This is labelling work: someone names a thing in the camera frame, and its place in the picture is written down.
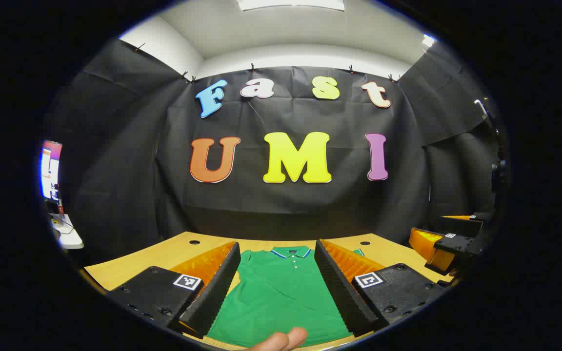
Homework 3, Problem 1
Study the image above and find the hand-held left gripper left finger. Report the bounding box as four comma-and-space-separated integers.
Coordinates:
107, 241, 241, 339

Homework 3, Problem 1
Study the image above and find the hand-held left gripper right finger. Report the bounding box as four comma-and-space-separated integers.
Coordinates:
314, 238, 446, 338

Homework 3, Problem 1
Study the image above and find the green T-shirt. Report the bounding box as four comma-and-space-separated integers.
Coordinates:
206, 246, 365, 348

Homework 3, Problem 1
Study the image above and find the white power strip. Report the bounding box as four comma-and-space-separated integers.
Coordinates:
49, 214, 84, 250

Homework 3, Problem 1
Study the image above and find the computer monitor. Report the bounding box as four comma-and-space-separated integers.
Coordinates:
40, 140, 63, 201

